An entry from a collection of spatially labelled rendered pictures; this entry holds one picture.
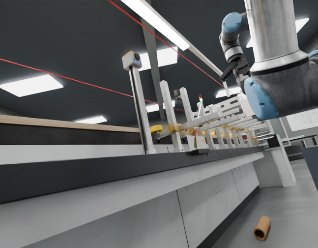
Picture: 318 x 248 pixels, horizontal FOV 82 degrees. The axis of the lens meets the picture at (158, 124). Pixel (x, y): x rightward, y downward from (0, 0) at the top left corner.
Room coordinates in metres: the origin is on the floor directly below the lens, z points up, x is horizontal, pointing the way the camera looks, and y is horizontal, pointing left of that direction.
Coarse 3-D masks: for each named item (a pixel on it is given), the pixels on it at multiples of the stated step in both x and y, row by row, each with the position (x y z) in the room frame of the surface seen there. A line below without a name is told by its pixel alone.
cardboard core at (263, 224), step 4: (264, 216) 1.79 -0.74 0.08; (260, 220) 1.70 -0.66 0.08; (264, 220) 1.70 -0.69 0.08; (268, 220) 1.74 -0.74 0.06; (260, 224) 1.62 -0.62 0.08; (264, 224) 1.63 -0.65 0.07; (268, 224) 1.69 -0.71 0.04; (256, 228) 1.56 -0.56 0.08; (260, 228) 1.55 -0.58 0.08; (264, 228) 1.58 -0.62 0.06; (268, 228) 1.68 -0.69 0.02; (256, 232) 1.61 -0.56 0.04; (260, 232) 1.65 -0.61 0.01; (264, 232) 1.54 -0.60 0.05; (256, 236) 1.57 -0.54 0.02; (260, 236) 1.59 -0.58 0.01; (264, 236) 1.54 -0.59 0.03
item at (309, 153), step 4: (304, 148) 0.63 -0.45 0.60; (308, 148) 0.61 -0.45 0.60; (312, 148) 0.59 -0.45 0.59; (316, 148) 0.58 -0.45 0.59; (304, 152) 0.63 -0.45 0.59; (308, 152) 0.61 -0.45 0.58; (312, 152) 0.60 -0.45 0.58; (316, 152) 0.58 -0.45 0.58; (304, 156) 0.64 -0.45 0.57; (308, 156) 0.62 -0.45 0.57; (312, 156) 0.61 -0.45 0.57; (316, 156) 0.59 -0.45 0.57; (308, 160) 0.63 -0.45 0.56; (312, 160) 0.61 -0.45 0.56; (316, 160) 0.60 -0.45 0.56; (308, 164) 0.64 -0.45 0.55; (312, 164) 0.62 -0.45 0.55; (316, 164) 0.60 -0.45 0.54; (308, 168) 0.64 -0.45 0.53; (312, 168) 0.63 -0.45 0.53; (316, 168) 0.61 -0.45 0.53; (312, 172) 0.63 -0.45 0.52; (316, 172) 0.62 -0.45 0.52; (312, 176) 0.64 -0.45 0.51; (316, 176) 0.62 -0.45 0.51; (316, 180) 0.63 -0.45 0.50; (316, 184) 0.64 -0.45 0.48
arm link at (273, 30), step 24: (264, 0) 0.40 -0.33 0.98; (288, 0) 0.39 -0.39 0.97; (264, 24) 0.43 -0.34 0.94; (288, 24) 0.42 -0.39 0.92; (264, 48) 0.46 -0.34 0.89; (288, 48) 0.45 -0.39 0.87; (264, 72) 0.49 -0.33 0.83; (288, 72) 0.46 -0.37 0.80; (312, 72) 0.47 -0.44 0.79; (264, 96) 0.51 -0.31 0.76; (288, 96) 0.50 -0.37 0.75; (312, 96) 0.49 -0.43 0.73
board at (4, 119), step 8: (0, 120) 0.55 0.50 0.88; (8, 120) 0.57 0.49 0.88; (16, 120) 0.58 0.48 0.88; (24, 120) 0.60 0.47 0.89; (32, 120) 0.62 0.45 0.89; (40, 120) 0.65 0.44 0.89; (48, 120) 0.67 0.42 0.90; (56, 120) 0.69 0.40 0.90; (80, 128) 0.78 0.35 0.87; (88, 128) 0.81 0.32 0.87; (96, 128) 0.84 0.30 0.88; (104, 128) 0.88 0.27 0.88; (112, 128) 0.92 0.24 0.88; (120, 128) 0.97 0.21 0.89; (128, 128) 1.02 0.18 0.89; (136, 128) 1.07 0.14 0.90; (216, 136) 2.17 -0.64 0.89
